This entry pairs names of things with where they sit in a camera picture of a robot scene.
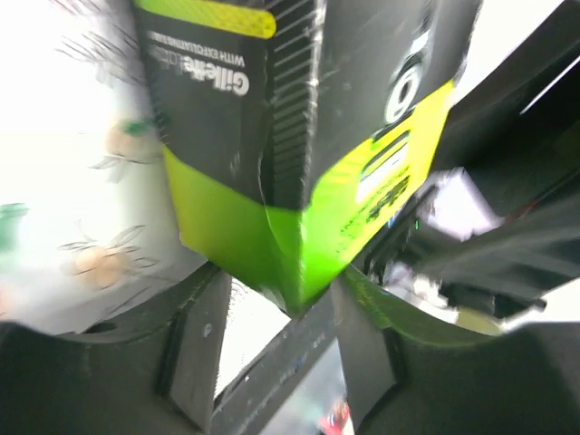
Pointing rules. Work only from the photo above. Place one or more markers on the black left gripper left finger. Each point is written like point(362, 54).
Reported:
point(150, 370)

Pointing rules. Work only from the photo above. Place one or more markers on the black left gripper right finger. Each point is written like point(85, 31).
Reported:
point(408, 372)

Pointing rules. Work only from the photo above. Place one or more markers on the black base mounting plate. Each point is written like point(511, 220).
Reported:
point(252, 399)

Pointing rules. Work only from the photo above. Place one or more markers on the floral tablecloth mat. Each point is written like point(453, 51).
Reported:
point(87, 225)

